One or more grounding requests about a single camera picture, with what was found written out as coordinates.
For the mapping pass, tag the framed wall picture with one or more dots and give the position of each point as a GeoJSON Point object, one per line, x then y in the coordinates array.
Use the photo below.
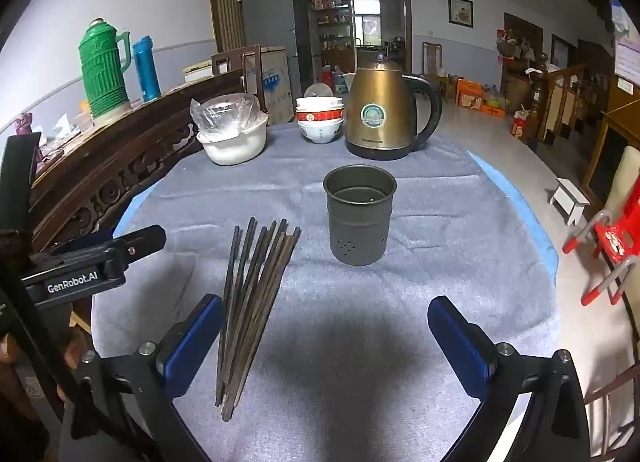
{"type": "Point", "coordinates": [460, 11]}

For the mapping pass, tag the clear plastic bag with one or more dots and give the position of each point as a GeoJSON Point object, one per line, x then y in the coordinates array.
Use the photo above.
{"type": "Point", "coordinates": [225, 111]}

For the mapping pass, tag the bundle of dark chopsticks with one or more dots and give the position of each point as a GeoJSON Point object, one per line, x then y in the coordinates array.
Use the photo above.
{"type": "Point", "coordinates": [252, 317]}

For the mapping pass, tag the white footstool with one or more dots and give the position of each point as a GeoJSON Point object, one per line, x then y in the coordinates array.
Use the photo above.
{"type": "Point", "coordinates": [570, 192]}

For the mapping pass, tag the purple plastic toy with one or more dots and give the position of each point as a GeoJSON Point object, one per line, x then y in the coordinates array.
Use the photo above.
{"type": "Point", "coordinates": [24, 124]}

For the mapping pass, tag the white porcelain bowl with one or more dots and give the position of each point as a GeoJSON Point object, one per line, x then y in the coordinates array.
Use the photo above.
{"type": "Point", "coordinates": [320, 132]}

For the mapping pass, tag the carved wooden sideboard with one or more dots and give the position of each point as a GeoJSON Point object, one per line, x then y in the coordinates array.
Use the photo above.
{"type": "Point", "coordinates": [115, 161]}

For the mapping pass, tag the wooden stair banister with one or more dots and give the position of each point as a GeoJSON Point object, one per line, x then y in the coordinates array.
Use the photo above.
{"type": "Point", "coordinates": [560, 101]}

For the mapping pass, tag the red patterned bowl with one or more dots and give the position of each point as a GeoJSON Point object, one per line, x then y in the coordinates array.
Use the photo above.
{"type": "Point", "coordinates": [320, 116]}

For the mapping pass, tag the wooden display shelf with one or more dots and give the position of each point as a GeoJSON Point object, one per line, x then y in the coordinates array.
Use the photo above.
{"type": "Point", "coordinates": [330, 36]}

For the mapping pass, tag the small red container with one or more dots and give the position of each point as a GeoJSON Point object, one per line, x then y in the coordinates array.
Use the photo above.
{"type": "Point", "coordinates": [520, 126]}

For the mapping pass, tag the green thermos flask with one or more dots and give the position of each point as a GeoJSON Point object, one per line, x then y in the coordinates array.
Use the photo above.
{"type": "Point", "coordinates": [102, 71]}

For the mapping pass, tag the grey refrigerator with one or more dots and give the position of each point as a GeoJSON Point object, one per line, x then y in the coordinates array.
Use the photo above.
{"type": "Point", "coordinates": [270, 21]}

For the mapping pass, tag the orange cardboard box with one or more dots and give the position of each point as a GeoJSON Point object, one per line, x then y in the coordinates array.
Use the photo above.
{"type": "Point", "coordinates": [470, 91]}

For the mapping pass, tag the pink wall calendar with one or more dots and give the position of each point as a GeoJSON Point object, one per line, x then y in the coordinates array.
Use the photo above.
{"type": "Point", "coordinates": [629, 59]}

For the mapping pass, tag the blue thermos bottle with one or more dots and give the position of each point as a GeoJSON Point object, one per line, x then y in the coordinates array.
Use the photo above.
{"type": "Point", "coordinates": [146, 71]}

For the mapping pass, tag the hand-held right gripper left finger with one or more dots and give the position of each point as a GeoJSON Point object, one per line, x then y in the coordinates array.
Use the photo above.
{"type": "Point", "coordinates": [195, 342]}

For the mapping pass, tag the blue table cover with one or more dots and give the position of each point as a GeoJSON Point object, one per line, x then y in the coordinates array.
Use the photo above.
{"type": "Point", "coordinates": [530, 227]}

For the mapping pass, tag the hanging cloth bags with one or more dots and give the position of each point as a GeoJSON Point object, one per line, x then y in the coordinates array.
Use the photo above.
{"type": "Point", "coordinates": [517, 46]}

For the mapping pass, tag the dark wooden chair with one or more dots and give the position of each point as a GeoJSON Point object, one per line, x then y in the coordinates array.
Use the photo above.
{"type": "Point", "coordinates": [256, 76]}

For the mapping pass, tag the white chest freezer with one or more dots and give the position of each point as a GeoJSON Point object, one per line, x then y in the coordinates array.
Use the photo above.
{"type": "Point", "coordinates": [275, 86]}

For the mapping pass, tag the gold electric kettle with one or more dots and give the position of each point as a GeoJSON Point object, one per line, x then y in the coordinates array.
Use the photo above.
{"type": "Point", "coordinates": [372, 91]}

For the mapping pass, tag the red child chair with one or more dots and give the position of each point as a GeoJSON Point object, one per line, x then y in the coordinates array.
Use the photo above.
{"type": "Point", "coordinates": [612, 237]}

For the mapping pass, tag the grey metal chopstick holder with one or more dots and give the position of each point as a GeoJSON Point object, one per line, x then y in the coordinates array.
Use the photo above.
{"type": "Point", "coordinates": [357, 232]}

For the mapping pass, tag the grey tablecloth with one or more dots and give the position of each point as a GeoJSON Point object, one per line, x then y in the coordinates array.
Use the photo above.
{"type": "Point", "coordinates": [400, 292]}

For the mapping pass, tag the brown high-back chair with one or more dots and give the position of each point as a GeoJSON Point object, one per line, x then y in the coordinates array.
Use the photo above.
{"type": "Point", "coordinates": [431, 59]}

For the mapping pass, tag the cream cushioned chair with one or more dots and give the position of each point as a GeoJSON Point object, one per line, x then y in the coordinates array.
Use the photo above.
{"type": "Point", "coordinates": [625, 176]}

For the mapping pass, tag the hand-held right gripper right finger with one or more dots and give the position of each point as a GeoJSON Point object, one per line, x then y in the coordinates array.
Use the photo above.
{"type": "Point", "coordinates": [457, 342]}

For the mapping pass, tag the white enamel basin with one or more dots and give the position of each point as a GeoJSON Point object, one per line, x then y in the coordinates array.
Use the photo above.
{"type": "Point", "coordinates": [232, 149]}

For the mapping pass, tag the plain white bowl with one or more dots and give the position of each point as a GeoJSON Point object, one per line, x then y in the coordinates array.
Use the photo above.
{"type": "Point", "coordinates": [320, 104]}

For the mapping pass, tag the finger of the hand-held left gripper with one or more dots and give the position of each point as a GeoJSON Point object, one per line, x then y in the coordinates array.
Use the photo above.
{"type": "Point", "coordinates": [147, 239]}

